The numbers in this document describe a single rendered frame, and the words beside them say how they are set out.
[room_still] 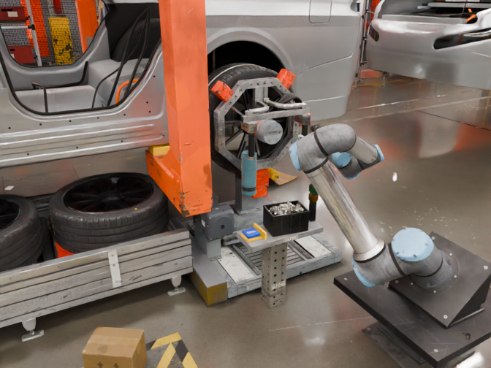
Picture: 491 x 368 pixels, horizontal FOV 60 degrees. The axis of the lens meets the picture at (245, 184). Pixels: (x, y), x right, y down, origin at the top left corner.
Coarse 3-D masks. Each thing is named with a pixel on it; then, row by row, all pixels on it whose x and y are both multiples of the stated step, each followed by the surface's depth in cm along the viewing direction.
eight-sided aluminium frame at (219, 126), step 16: (240, 80) 238; (256, 80) 238; (272, 80) 242; (224, 112) 235; (224, 128) 239; (288, 128) 266; (224, 144) 243; (288, 144) 264; (256, 160) 264; (272, 160) 264
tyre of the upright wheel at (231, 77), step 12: (216, 72) 252; (228, 72) 244; (240, 72) 241; (252, 72) 244; (264, 72) 248; (276, 72) 252; (228, 84) 239; (216, 96) 239; (216, 156) 253; (228, 168) 260
